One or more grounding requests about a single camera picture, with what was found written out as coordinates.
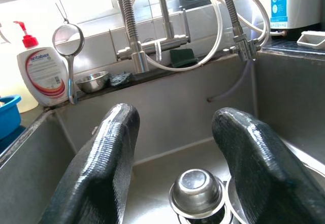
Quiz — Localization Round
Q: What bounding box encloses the small stainless steel bowl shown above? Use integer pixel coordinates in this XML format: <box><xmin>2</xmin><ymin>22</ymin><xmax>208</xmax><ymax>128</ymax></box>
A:
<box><xmin>76</xmin><ymin>71</ymin><xmax>110</xmax><ymax>94</ymax></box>
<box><xmin>169</xmin><ymin>168</ymin><xmax>226</xmax><ymax>219</ymax></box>

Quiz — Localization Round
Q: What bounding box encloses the grey blue scrub cloth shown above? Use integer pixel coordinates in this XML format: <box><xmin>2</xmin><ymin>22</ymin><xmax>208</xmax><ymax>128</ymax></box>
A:
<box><xmin>109</xmin><ymin>72</ymin><xmax>134</xmax><ymax>87</ymax></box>

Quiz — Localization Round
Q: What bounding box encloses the white water purifier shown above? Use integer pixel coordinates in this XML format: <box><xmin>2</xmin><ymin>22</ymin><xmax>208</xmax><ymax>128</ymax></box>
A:
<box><xmin>269</xmin><ymin>0</ymin><xmax>322</xmax><ymax>36</ymax></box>

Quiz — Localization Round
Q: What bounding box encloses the thin clear tube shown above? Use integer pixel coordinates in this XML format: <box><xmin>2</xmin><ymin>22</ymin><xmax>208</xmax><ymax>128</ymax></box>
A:
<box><xmin>206</xmin><ymin>58</ymin><xmax>255</xmax><ymax>103</ymax></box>

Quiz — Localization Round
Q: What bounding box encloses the metal mesh strainer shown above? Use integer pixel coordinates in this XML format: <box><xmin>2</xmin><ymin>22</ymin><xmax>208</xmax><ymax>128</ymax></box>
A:
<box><xmin>51</xmin><ymin>0</ymin><xmax>85</xmax><ymax>105</ymax></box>

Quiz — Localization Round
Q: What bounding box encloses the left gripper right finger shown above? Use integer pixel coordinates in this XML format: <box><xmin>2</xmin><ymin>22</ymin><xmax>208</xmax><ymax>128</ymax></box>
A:
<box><xmin>212</xmin><ymin>107</ymin><xmax>325</xmax><ymax>224</ymax></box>

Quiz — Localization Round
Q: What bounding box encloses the dark green sponge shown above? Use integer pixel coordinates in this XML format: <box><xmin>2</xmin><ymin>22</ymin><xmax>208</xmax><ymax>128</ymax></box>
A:
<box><xmin>169</xmin><ymin>48</ymin><xmax>199</xmax><ymax>69</ymax></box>

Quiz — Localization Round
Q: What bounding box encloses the white soap bottle red pump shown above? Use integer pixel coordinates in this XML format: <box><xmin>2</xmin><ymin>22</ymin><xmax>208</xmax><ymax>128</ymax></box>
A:
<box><xmin>13</xmin><ymin>20</ymin><xmax>70</xmax><ymax>107</ymax></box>

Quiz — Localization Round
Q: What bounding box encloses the white water hose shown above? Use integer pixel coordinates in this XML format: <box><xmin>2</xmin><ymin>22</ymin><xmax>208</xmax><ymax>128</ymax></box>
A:
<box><xmin>131</xmin><ymin>0</ymin><xmax>272</xmax><ymax>72</ymax></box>

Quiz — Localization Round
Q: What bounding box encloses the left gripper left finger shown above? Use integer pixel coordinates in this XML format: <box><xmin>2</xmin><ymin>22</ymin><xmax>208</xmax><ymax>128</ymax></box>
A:
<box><xmin>40</xmin><ymin>103</ymin><xmax>141</xmax><ymax>224</ymax></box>

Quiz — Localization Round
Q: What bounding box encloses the stainless steel sink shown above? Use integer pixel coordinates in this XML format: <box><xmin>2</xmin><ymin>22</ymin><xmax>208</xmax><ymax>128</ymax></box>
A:
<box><xmin>0</xmin><ymin>48</ymin><xmax>325</xmax><ymax>224</ymax></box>

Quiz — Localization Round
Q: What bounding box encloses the small white plastic tray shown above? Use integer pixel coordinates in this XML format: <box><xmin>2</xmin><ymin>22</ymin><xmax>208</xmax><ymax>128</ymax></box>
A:
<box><xmin>296</xmin><ymin>30</ymin><xmax>325</xmax><ymax>50</ymax></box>

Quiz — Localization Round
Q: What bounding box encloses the blue plastic bowl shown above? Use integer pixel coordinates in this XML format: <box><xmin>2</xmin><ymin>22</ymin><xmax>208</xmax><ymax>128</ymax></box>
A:
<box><xmin>0</xmin><ymin>94</ymin><xmax>22</xmax><ymax>141</ymax></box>

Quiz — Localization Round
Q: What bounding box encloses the steel spring hose faucet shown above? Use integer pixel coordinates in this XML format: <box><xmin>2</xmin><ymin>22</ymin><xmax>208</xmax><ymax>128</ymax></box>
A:
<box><xmin>113</xmin><ymin>0</ymin><xmax>262</xmax><ymax>75</ymax></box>

